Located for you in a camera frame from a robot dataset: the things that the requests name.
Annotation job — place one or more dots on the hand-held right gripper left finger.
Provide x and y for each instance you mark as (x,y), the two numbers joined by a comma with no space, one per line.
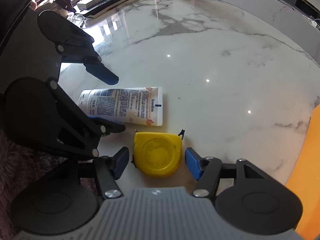
(122,162)

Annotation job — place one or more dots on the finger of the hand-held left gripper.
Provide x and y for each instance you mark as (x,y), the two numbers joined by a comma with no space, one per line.
(107,127)
(100,71)

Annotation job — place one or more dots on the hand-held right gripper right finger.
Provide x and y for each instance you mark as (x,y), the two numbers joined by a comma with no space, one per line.
(192,163)

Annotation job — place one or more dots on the white lotion tube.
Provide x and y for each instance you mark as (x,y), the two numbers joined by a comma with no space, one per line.
(125,105)

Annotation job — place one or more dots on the yellow tape measure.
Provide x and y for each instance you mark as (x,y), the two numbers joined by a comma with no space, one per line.
(157,155)

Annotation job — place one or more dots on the orange cardboard box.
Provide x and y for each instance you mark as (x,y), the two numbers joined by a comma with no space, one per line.
(307,180)

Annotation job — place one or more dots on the clear drinking glass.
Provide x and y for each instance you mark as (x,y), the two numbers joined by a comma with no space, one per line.
(76,20)

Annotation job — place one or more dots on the pink fuzzy blanket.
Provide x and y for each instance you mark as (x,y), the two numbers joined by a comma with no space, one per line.
(15,170)

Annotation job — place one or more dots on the black keyboard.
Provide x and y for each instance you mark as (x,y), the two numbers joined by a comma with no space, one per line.
(112,1)

